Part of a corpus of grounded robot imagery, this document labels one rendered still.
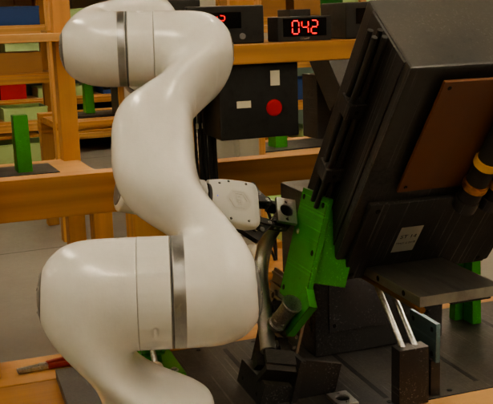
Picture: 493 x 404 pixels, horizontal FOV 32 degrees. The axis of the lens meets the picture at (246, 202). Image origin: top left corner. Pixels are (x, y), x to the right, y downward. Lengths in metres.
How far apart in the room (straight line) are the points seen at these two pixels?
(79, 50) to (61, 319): 0.40
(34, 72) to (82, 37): 7.32
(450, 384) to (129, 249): 0.96
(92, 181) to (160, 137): 0.90
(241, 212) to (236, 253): 0.70
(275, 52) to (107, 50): 0.67
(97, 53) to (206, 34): 0.14
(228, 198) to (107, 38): 0.55
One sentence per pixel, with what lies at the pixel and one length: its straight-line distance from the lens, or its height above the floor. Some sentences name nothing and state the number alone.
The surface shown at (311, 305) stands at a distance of 1.56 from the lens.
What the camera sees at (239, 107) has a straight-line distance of 1.76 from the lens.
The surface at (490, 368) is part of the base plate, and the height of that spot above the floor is 0.90.
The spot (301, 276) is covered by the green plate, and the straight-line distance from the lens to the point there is 1.61.
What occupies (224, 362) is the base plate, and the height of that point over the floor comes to 0.90.
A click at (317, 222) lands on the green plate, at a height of 1.23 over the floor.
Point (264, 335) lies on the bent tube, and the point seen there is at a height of 1.01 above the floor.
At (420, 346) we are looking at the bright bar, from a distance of 1.61.
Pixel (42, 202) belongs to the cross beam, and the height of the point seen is 1.22.
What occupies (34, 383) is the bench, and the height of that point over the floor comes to 0.88.
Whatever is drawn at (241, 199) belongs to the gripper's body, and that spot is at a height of 1.26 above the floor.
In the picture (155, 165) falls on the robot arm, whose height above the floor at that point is 1.43.
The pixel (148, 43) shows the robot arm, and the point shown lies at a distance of 1.15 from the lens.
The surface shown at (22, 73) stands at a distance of 8.44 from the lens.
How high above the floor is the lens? 1.59
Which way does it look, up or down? 12 degrees down
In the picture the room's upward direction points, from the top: 2 degrees counter-clockwise
